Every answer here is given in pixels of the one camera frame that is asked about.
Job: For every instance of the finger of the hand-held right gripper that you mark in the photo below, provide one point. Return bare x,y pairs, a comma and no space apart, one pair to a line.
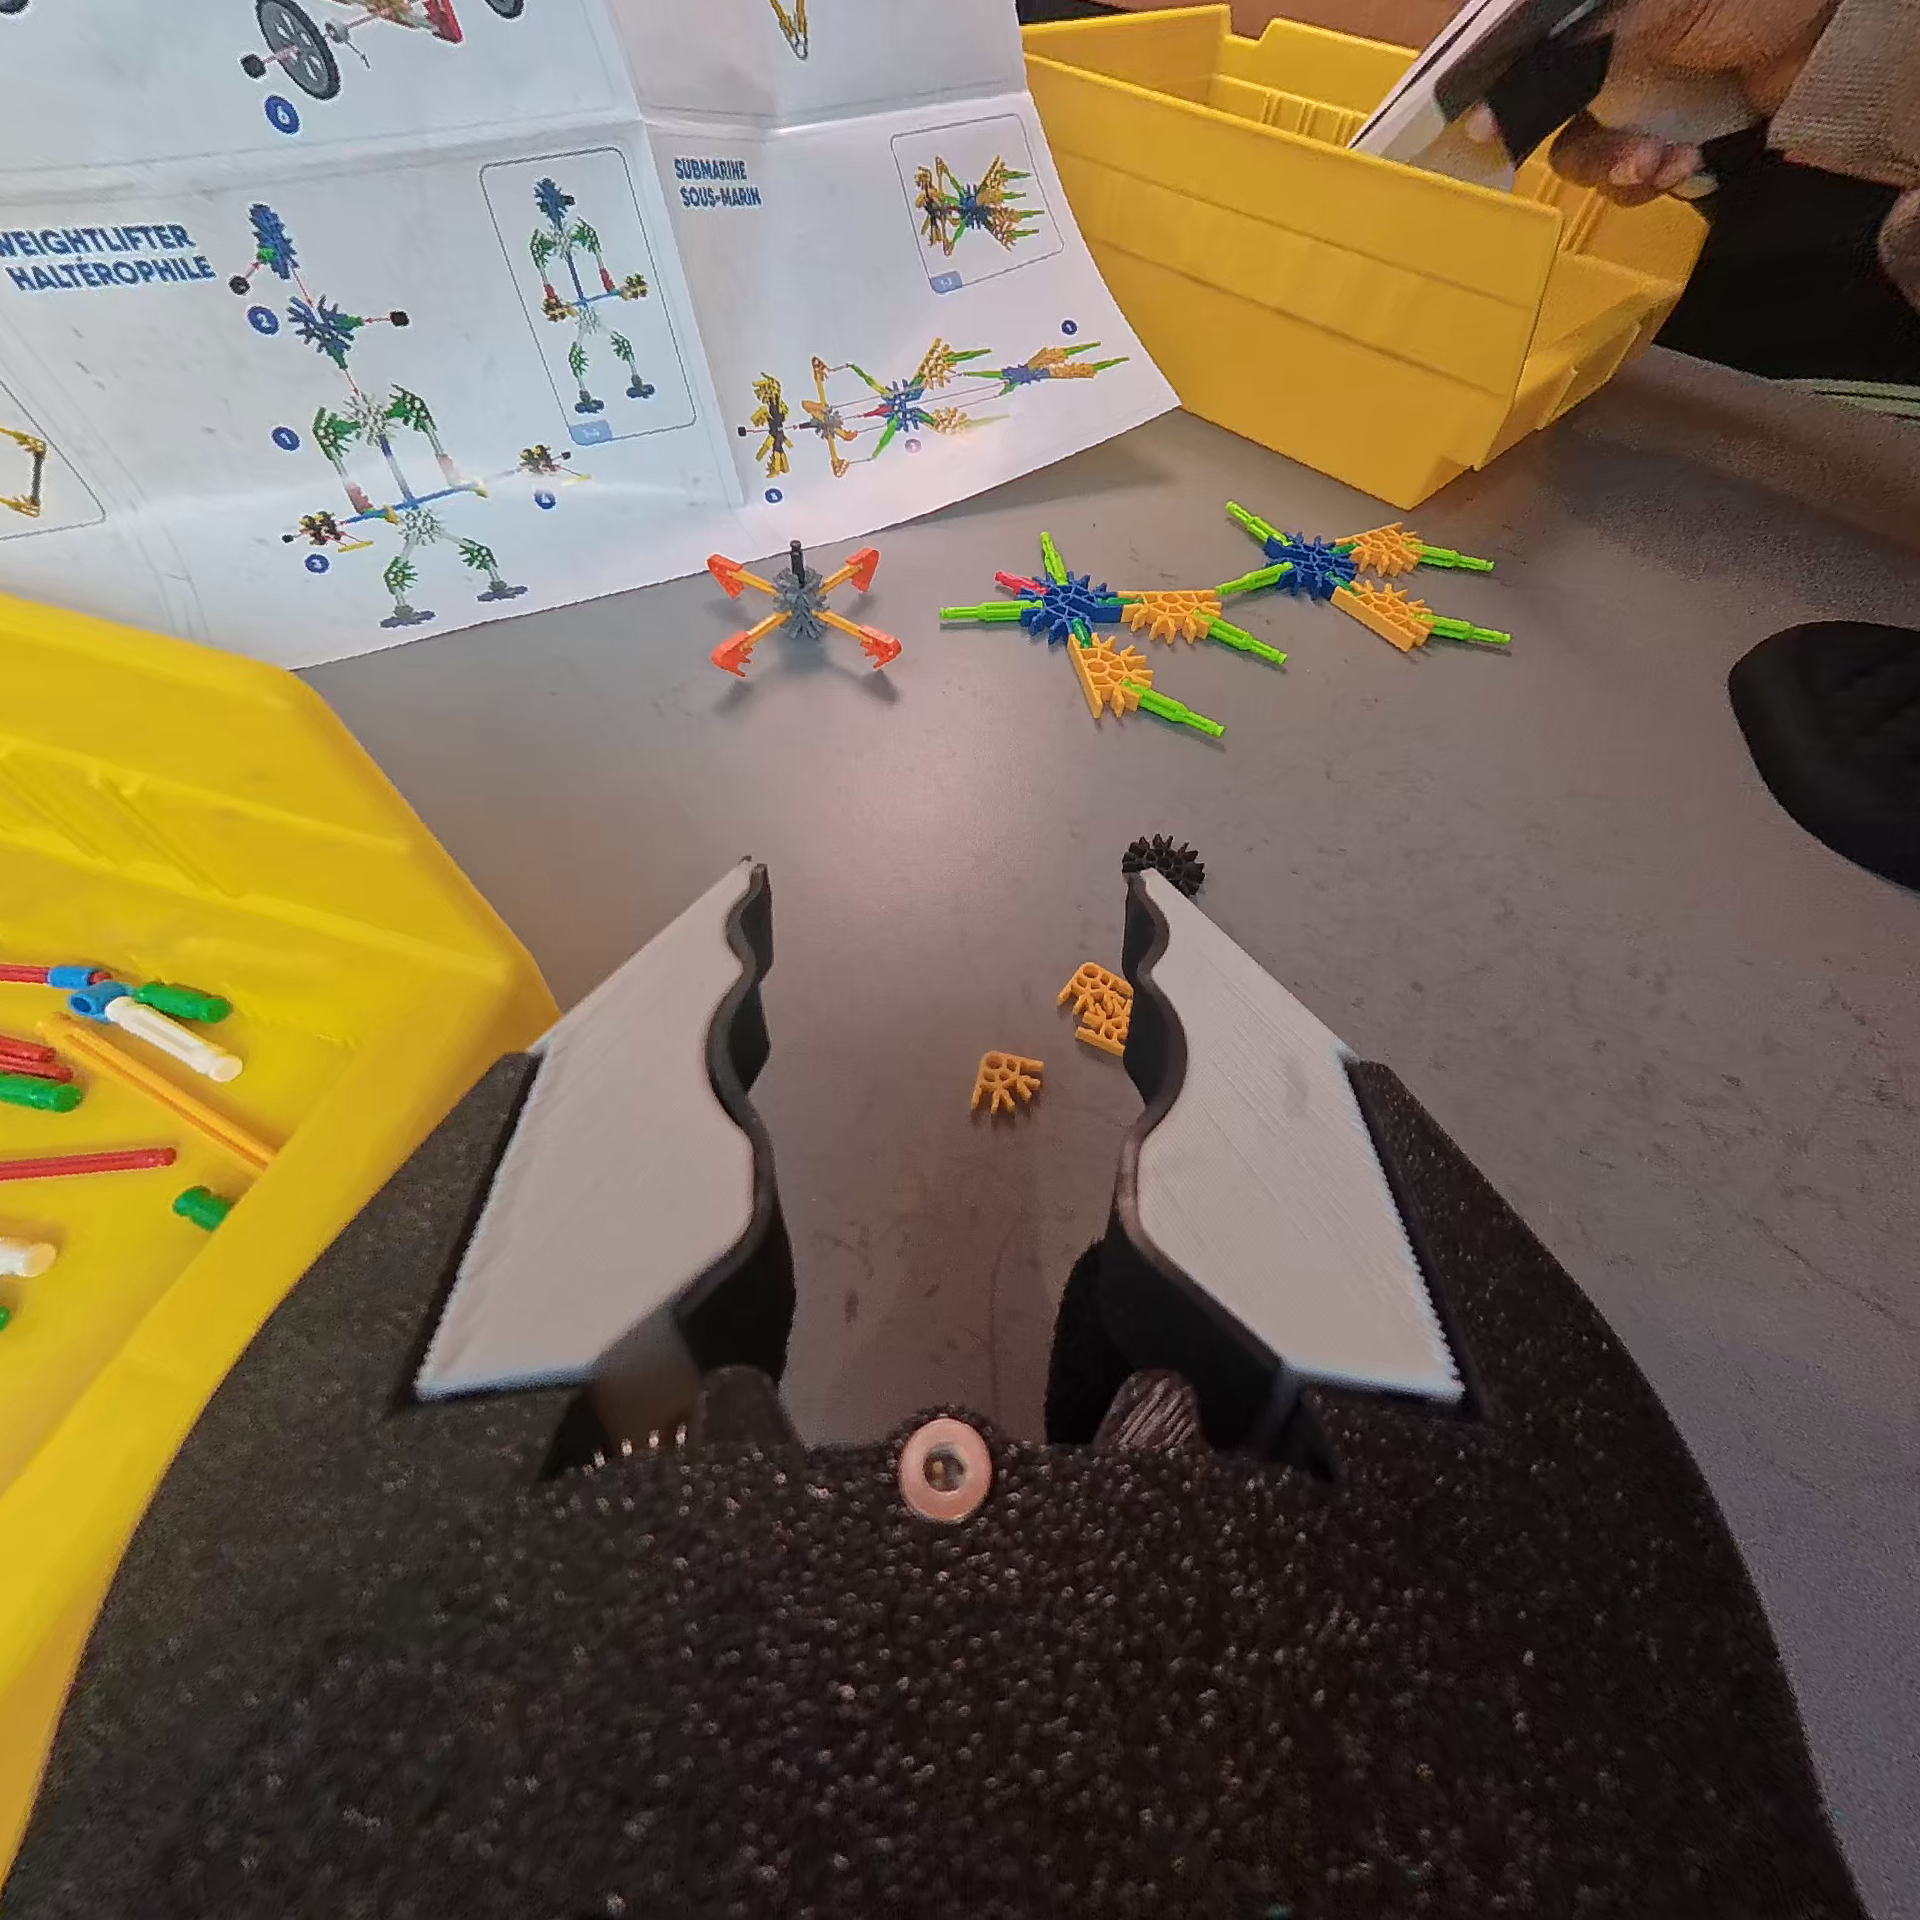
1468,65

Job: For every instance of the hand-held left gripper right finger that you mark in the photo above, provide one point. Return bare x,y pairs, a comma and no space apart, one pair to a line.
1285,1199

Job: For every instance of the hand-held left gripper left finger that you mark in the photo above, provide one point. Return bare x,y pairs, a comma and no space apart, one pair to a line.
600,1199

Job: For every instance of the orange fan connector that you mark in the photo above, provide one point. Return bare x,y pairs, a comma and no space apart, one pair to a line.
1007,1082
1097,998

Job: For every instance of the yellow plastic bin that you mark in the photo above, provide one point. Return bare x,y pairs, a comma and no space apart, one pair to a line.
1277,280
225,780

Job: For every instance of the black snowflake connector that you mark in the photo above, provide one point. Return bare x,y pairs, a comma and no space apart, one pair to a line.
1172,862

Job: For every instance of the pile of green red pieces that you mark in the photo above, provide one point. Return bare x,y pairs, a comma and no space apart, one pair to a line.
173,1041

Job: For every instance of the blue green yellow assembly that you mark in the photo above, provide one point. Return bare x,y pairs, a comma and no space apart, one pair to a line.
1304,564

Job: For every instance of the orange grey cross assembly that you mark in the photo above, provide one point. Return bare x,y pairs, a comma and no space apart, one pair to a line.
801,610

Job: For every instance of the blue green assembly with red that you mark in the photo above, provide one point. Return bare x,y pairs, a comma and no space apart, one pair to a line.
1069,600

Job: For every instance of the white building instruction sheet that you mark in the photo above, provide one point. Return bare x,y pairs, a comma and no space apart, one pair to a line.
676,524

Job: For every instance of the black padded cushion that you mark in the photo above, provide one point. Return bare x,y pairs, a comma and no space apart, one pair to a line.
1827,752

